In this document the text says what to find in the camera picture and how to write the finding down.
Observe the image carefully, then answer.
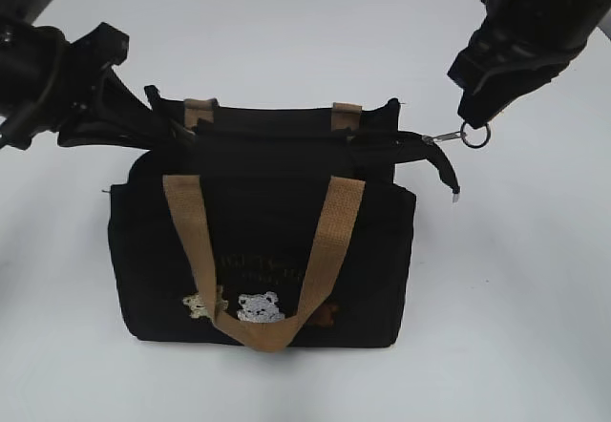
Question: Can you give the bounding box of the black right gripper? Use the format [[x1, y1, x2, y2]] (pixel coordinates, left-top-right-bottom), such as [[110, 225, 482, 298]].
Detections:
[[448, 9, 585, 129]]

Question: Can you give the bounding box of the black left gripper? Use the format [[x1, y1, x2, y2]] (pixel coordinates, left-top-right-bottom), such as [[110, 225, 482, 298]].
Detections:
[[1, 22, 191, 149]]

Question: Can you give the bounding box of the silver zipper pull with ring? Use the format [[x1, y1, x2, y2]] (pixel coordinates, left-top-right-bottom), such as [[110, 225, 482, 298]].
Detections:
[[422, 122, 492, 150]]

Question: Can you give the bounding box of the black canvas tote bag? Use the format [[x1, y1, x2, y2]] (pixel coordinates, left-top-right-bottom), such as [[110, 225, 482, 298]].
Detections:
[[108, 87, 461, 352]]

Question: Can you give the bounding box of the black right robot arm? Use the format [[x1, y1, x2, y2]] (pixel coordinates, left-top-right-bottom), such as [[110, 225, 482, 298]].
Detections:
[[448, 0, 610, 129]]

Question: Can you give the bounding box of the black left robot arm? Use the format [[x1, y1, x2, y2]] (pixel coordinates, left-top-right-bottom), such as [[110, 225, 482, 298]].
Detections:
[[1, 0, 195, 150]]

